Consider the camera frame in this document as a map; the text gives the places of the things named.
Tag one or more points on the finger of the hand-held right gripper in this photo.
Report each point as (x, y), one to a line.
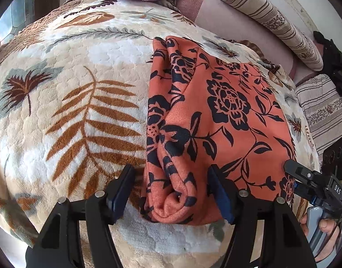
(306, 192)
(303, 173)

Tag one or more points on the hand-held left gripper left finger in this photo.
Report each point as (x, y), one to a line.
(122, 198)

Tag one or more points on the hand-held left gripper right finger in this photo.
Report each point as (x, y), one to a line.
(219, 196)

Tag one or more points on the orange black floral garment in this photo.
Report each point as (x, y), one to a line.
(229, 134)

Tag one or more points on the person's right hand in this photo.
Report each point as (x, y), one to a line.
(331, 234)

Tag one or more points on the striped floral cushion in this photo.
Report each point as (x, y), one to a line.
(321, 103)

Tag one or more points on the dark cloth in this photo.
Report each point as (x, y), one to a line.
(335, 61)

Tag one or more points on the cream leaf print blanket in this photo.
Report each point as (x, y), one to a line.
(76, 61)

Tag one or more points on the mauve bed sheet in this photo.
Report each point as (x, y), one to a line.
(229, 19)

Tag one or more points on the striped bolster pillow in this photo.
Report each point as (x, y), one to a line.
(257, 5)

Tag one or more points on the window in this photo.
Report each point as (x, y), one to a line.
(9, 25)

